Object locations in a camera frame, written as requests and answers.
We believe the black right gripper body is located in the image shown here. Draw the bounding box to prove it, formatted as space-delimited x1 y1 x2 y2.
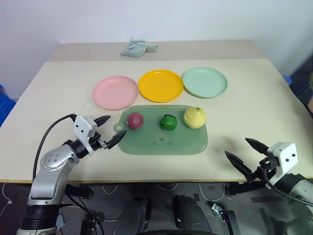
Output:
246 157 279 183

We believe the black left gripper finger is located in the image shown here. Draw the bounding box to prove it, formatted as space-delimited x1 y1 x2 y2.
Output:
94 115 112 127
104 130 128 150

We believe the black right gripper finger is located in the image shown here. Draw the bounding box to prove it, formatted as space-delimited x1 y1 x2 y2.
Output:
224 150 253 178
245 138 269 155

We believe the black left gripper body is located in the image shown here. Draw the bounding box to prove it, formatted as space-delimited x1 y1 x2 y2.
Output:
89 133 107 151

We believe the red round fruit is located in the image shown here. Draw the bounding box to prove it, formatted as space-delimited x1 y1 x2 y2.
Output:
126 112 145 131

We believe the pink plate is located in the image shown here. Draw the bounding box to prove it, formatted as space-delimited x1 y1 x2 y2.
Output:
92 75 139 111

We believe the green round vegetable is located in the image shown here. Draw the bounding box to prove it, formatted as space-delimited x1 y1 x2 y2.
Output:
159 114 178 131

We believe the yellow plate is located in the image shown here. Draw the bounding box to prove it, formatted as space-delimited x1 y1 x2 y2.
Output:
138 69 184 103

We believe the pale green plate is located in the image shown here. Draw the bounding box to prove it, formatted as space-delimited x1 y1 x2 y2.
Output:
181 66 229 99

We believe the green cutting board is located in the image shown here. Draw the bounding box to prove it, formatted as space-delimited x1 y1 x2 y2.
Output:
113 104 209 156

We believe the yellow pear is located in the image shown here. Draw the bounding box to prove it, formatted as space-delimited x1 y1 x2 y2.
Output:
183 106 207 129

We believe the black rounded shape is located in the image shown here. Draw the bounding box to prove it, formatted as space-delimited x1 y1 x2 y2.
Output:
172 194 213 235

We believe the pale green pouch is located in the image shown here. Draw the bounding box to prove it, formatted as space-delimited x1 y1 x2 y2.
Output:
119 40 148 58

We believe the grey rounded shape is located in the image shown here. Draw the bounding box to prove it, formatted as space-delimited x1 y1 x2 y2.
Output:
112 195 150 235

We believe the dark textured object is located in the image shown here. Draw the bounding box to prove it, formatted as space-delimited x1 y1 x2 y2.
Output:
290 58 313 105

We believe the blue plastic crate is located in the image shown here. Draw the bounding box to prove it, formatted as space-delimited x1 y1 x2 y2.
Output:
0 84 17 128

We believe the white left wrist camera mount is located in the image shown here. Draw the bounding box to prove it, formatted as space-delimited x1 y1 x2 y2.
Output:
73 116 99 156

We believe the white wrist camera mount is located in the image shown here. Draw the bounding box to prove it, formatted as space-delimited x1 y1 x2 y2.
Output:
267 141 300 185
73 116 99 156

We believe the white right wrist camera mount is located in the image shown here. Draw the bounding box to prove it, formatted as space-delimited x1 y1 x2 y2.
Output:
267 141 300 185

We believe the black table frame bar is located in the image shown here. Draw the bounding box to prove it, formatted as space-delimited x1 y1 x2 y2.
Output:
224 181 267 196
64 184 94 199

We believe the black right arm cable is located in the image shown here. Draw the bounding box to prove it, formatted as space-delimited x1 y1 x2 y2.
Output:
262 165 313 204

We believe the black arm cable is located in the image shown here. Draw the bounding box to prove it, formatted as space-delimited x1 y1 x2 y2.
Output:
262 165 313 204
32 114 77 182

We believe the white floor cable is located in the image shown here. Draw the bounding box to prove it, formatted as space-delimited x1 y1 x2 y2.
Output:
101 184 118 194
197 182 226 202
156 183 178 192
0 183 13 216

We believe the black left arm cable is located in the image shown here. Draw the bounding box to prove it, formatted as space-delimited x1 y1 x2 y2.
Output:
32 114 77 182

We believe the black bracket with caster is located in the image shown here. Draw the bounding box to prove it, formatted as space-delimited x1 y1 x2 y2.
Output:
211 203 238 235

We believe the black floor cable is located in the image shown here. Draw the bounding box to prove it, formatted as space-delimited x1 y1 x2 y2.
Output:
60 193 106 235

